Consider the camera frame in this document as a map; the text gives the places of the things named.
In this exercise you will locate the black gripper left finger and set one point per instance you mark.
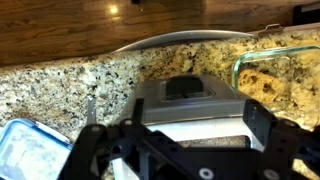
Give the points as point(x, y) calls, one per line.
point(90, 150)

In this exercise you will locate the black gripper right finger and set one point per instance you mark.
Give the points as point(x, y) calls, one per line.
point(286, 146)

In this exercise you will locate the brown bread slice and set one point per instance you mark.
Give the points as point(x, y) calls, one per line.
point(260, 85)
point(213, 141)

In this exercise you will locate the stainless steel toaster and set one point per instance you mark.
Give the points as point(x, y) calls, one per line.
point(200, 106)

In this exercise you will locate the blue-lidded plastic container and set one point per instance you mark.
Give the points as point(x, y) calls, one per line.
point(30, 153)

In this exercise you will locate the clear glass baking dish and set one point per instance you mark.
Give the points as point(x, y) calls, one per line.
point(235, 70)

